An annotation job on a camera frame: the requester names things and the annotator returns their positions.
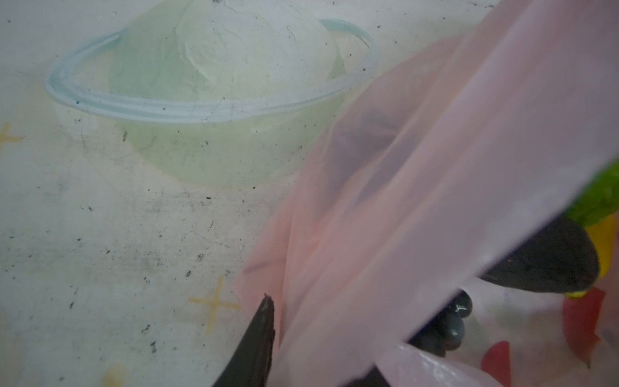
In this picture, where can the dark fake grapes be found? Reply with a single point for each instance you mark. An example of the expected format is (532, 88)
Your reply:
(446, 331)

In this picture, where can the green fake fruit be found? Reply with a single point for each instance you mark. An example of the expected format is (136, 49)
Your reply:
(598, 200)

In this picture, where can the pink plastic bag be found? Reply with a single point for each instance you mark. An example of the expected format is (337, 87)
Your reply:
(439, 170)

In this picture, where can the yellow fake banana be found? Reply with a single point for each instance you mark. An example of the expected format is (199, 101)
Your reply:
(604, 237)

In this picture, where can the dark fake avocado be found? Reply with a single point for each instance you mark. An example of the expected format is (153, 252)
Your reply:
(559, 258)

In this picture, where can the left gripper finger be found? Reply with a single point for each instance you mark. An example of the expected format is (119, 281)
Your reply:
(251, 362)

